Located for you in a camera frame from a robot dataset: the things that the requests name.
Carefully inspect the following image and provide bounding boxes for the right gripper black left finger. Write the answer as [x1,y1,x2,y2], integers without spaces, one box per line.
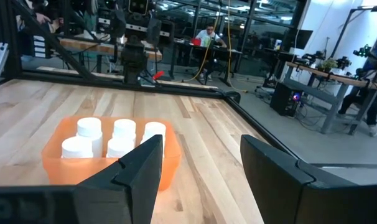
[0,134,164,224]

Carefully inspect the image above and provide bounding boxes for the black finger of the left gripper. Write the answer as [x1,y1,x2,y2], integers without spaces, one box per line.
[146,19,162,47]
[112,9,127,38]

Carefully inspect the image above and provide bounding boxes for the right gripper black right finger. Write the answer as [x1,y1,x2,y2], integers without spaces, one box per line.
[240,134,377,224]

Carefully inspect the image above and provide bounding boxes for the white pill bottle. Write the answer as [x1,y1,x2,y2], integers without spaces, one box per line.
[112,118,137,147]
[61,136,95,159]
[75,117,104,158]
[106,137,136,159]
[141,121,167,156]

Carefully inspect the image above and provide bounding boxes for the orange plastic basket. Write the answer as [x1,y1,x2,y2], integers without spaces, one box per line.
[40,116,182,192]

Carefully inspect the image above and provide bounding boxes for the wooden table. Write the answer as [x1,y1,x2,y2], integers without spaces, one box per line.
[59,37,163,62]

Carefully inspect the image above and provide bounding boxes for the person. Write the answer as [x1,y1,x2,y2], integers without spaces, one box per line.
[16,0,65,35]
[194,23,228,83]
[337,55,377,138]

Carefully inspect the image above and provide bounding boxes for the black desk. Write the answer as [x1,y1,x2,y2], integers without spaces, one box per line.
[172,40,244,86]

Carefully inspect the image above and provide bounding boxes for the white labelled drawers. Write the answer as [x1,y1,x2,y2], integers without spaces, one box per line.
[32,34,47,59]

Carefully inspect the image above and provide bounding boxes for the black computer purple light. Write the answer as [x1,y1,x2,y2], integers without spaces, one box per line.
[270,82,303,118]

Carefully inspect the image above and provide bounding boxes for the long wooden desk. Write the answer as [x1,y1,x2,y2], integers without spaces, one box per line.
[283,60,377,134]

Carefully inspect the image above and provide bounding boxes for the small green plant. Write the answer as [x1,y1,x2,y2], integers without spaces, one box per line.
[317,58,338,74]

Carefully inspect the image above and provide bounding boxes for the black monitor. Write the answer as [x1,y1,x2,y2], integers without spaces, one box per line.
[287,28,314,50]

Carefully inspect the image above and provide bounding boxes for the black aluminium table frame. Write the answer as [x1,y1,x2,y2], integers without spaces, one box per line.
[0,0,301,162]

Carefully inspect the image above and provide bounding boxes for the yellow hanging cable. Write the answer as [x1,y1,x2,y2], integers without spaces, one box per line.
[182,0,248,94]

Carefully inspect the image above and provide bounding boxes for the black frame clamp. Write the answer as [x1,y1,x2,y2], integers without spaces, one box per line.
[222,90,242,105]

